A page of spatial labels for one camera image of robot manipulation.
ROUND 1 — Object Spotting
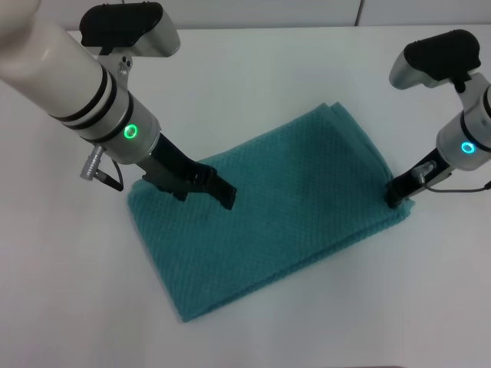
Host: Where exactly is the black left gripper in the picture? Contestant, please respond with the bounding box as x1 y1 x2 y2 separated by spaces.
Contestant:
140 132 238 212

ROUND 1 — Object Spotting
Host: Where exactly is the silver connector with black cable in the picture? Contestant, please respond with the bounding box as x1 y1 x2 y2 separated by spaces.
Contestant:
79 144 124 192

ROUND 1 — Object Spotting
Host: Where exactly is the silver connector with grey cable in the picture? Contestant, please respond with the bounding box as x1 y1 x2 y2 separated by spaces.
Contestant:
412 161 491 192

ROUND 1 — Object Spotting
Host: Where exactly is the right wrist camera, silver and black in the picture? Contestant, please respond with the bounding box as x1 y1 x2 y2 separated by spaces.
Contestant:
387 29 483 91

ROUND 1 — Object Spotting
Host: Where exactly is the left wrist camera, silver and black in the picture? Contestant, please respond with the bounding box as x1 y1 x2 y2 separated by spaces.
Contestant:
78 2 182 77

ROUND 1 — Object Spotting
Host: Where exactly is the teal waffle-weave towel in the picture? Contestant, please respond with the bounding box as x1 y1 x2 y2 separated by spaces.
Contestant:
126 101 417 324

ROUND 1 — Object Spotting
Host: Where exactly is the wrist camera, silver and black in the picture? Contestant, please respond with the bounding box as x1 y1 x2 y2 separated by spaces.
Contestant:
387 29 483 91
78 2 182 77

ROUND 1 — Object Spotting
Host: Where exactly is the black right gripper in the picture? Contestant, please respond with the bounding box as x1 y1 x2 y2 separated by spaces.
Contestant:
384 149 452 210

